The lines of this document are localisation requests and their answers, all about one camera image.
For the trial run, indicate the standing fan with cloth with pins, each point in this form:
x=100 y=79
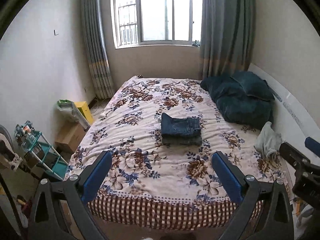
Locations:
x=9 y=159

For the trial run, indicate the dark teal quilt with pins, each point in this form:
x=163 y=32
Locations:
x=233 y=103

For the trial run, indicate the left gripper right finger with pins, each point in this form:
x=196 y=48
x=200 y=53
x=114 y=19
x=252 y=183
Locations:
x=275 y=220

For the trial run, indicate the right grey striped curtain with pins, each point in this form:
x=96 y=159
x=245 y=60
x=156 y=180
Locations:
x=227 y=35

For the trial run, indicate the grey striped curtain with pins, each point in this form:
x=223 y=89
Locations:
x=227 y=35
x=92 y=27

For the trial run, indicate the teal shelf rack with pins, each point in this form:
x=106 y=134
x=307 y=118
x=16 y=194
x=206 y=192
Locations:
x=39 y=152

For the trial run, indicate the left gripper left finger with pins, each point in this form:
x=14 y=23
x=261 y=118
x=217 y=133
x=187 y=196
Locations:
x=46 y=218

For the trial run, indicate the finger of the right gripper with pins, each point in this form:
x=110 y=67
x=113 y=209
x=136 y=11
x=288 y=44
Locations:
x=312 y=145
x=302 y=165

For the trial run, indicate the dark blue denim jeans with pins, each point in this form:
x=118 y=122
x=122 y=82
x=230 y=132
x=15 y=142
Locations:
x=175 y=127

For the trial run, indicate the floral bed blanket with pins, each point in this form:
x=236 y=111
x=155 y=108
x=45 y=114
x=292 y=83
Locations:
x=160 y=186

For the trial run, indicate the window with white frame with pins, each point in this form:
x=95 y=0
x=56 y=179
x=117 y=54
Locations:
x=157 y=22

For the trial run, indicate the plastic bag with green item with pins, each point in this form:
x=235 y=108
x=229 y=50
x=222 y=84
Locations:
x=69 y=110

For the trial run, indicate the cardboard box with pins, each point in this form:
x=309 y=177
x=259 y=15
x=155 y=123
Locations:
x=69 y=137

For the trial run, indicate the yellow box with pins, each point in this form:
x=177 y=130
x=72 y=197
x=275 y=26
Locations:
x=82 y=106

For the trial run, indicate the light green crumpled garment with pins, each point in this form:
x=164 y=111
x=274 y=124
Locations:
x=268 y=142

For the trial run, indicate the white bed headboard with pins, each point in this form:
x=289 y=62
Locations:
x=291 y=119

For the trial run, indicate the dark teal pillow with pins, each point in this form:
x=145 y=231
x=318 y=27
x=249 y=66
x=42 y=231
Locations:
x=253 y=85

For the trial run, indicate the folded light blue jeans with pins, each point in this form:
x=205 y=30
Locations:
x=197 y=140

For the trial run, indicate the left grey striped curtain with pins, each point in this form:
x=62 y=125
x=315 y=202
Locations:
x=92 y=27

